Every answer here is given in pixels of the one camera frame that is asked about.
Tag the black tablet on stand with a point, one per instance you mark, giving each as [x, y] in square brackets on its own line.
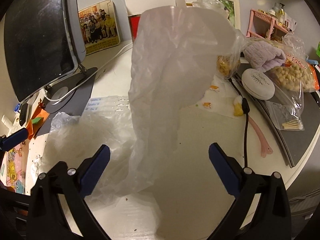
[43, 43]

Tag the lavender folded towel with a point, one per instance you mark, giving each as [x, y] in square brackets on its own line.
[262, 56]

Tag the white framed picture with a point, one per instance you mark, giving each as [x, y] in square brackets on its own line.
[232, 9]

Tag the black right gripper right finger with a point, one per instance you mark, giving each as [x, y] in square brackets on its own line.
[261, 208]

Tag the pink storage rack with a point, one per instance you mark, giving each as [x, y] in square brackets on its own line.
[263, 25]

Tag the framed group photo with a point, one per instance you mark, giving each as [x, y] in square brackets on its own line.
[98, 25]

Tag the clear plastic bag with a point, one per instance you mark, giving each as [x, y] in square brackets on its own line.
[159, 183]

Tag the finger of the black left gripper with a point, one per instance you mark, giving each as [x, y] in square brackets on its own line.
[7, 143]

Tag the bag of nuts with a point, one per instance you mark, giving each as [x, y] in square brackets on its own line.
[294, 74]

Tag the cartoon sticker sheet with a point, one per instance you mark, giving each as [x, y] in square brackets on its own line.
[222, 98]

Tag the pink cartoon picture book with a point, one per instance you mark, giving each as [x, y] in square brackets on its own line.
[13, 168]

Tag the grey laptop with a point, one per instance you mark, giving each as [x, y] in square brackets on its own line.
[294, 143]

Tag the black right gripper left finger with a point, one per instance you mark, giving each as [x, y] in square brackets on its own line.
[46, 219]

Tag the white oval case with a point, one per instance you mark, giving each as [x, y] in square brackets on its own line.
[257, 84]

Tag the grey tablet stand base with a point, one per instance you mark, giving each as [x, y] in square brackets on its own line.
[74, 93]

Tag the bag of cotton swabs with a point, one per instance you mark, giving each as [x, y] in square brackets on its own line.
[284, 118]

